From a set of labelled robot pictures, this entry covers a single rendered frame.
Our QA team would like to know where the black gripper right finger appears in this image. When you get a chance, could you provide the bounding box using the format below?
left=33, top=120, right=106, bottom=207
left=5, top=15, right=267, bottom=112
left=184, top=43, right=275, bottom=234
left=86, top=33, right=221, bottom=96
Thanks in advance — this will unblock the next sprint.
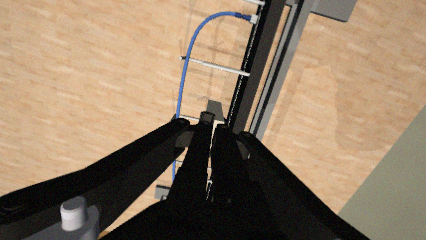
left=209, top=101, right=371, bottom=240

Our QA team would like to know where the black patch panel rack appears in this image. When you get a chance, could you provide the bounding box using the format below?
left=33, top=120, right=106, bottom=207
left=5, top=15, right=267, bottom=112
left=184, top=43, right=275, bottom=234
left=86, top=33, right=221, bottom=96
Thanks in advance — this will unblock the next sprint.
left=189, top=0, right=357, bottom=142

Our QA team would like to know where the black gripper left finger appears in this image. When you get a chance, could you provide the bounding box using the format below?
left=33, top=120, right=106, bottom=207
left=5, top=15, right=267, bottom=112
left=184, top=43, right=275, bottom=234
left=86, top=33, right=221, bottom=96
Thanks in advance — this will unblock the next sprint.
left=0, top=99, right=216, bottom=240

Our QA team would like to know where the blue cable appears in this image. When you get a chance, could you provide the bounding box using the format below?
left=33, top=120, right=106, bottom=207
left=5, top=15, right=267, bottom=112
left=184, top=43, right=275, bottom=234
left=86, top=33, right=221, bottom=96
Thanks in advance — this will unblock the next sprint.
left=172, top=11, right=242, bottom=183

